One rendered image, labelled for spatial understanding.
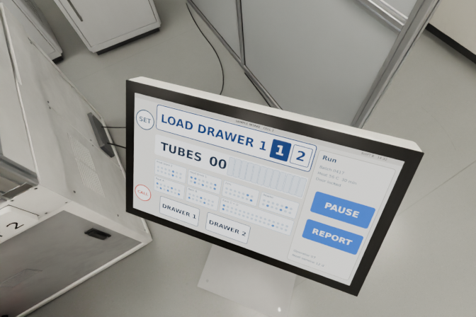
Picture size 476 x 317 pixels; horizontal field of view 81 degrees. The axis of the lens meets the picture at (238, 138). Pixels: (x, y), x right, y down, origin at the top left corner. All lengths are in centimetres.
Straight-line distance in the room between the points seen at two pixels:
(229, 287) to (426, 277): 96
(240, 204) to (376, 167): 25
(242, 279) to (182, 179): 104
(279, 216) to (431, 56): 215
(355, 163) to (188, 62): 193
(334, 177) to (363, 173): 4
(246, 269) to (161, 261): 46
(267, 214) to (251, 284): 102
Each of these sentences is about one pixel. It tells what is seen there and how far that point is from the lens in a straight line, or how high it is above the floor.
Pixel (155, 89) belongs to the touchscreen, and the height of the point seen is 120.
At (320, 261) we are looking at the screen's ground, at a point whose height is 100.
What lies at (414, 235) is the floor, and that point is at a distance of 180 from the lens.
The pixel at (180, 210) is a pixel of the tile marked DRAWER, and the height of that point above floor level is 101.
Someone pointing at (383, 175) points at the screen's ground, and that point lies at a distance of 50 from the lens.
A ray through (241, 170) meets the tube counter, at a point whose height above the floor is 111.
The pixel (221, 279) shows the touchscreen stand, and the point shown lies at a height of 3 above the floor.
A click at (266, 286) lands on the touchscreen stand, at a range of 155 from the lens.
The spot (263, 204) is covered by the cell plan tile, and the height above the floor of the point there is 107.
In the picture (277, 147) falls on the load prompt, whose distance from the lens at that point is 48.
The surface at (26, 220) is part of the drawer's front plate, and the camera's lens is 99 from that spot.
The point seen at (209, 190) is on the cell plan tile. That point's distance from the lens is 57.
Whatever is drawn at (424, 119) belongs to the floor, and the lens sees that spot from 216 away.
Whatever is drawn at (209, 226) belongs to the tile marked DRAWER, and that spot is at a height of 99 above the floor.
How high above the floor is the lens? 159
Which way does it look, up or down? 61 degrees down
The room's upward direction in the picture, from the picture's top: 9 degrees counter-clockwise
